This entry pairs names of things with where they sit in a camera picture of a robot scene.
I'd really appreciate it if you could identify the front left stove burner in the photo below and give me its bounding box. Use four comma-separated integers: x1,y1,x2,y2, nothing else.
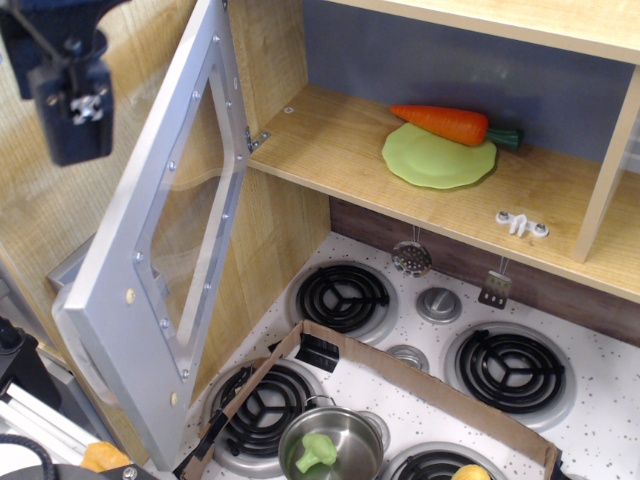
214,359,325,479

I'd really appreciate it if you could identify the black binder clip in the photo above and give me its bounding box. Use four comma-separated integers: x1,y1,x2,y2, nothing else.
295,333,340,373

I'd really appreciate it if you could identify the back left stove burner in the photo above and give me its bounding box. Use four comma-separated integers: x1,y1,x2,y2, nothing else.
285,261,399,345

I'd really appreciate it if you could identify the small round stove knob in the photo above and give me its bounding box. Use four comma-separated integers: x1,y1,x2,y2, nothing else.
386,344,430,373

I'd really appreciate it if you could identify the yellow toy fruit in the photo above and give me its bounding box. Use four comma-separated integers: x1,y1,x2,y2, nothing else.
451,464,491,480

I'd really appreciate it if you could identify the black braided cable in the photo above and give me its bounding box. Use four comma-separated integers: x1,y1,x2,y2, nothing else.
0,433,56,480

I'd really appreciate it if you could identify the stainless steel pot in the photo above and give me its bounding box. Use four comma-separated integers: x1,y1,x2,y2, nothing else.
278,395,391,479

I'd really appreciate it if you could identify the stove burner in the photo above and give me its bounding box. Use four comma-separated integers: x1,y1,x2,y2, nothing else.
214,359,325,479
442,322,577,432
379,441,506,480
285,261,399,345

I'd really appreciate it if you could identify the front right stove burner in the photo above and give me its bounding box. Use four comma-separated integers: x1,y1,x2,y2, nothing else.
379,441,506,480

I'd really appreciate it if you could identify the grey toy microwave door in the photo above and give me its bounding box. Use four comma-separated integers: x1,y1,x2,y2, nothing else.
52,1,252,471

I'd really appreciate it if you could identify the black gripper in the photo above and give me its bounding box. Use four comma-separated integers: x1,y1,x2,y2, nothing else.
1,0,122,167

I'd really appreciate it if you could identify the white door latch clip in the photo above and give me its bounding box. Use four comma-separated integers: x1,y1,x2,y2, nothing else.
495,211,550,238

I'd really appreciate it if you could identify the orange toy carrot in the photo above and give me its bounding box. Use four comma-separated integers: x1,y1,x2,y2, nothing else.
389,105,524,151

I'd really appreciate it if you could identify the grey wall phone holder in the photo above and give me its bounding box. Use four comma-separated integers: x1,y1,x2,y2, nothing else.
47,235,94,295

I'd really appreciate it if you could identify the hanging toy skimmer spoon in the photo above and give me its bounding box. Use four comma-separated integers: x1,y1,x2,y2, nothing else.
391,226,432,278

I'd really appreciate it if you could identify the back right stove burner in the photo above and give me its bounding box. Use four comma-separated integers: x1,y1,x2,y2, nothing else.
442,322,577,432

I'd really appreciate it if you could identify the grey stove knob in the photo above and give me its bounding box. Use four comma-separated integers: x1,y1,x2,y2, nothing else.
416,287,462,325

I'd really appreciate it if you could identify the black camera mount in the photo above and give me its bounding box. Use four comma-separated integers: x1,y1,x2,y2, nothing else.
1,317,62,410

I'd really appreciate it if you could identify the hanging toy spatula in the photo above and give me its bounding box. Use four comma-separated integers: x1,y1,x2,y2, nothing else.
478,257,512,310

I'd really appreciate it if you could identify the green toy plate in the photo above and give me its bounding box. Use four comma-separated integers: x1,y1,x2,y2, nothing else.
382,124,497,189

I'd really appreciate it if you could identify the orange toy food piece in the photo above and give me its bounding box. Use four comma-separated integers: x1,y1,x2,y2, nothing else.
80,441,131,473

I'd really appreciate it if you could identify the green toy broccoli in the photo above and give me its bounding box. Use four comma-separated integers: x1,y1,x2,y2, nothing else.
295,433,338,473

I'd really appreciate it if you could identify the brown cardboard barrier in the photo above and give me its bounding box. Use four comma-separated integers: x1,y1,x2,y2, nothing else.
173,321,564,479

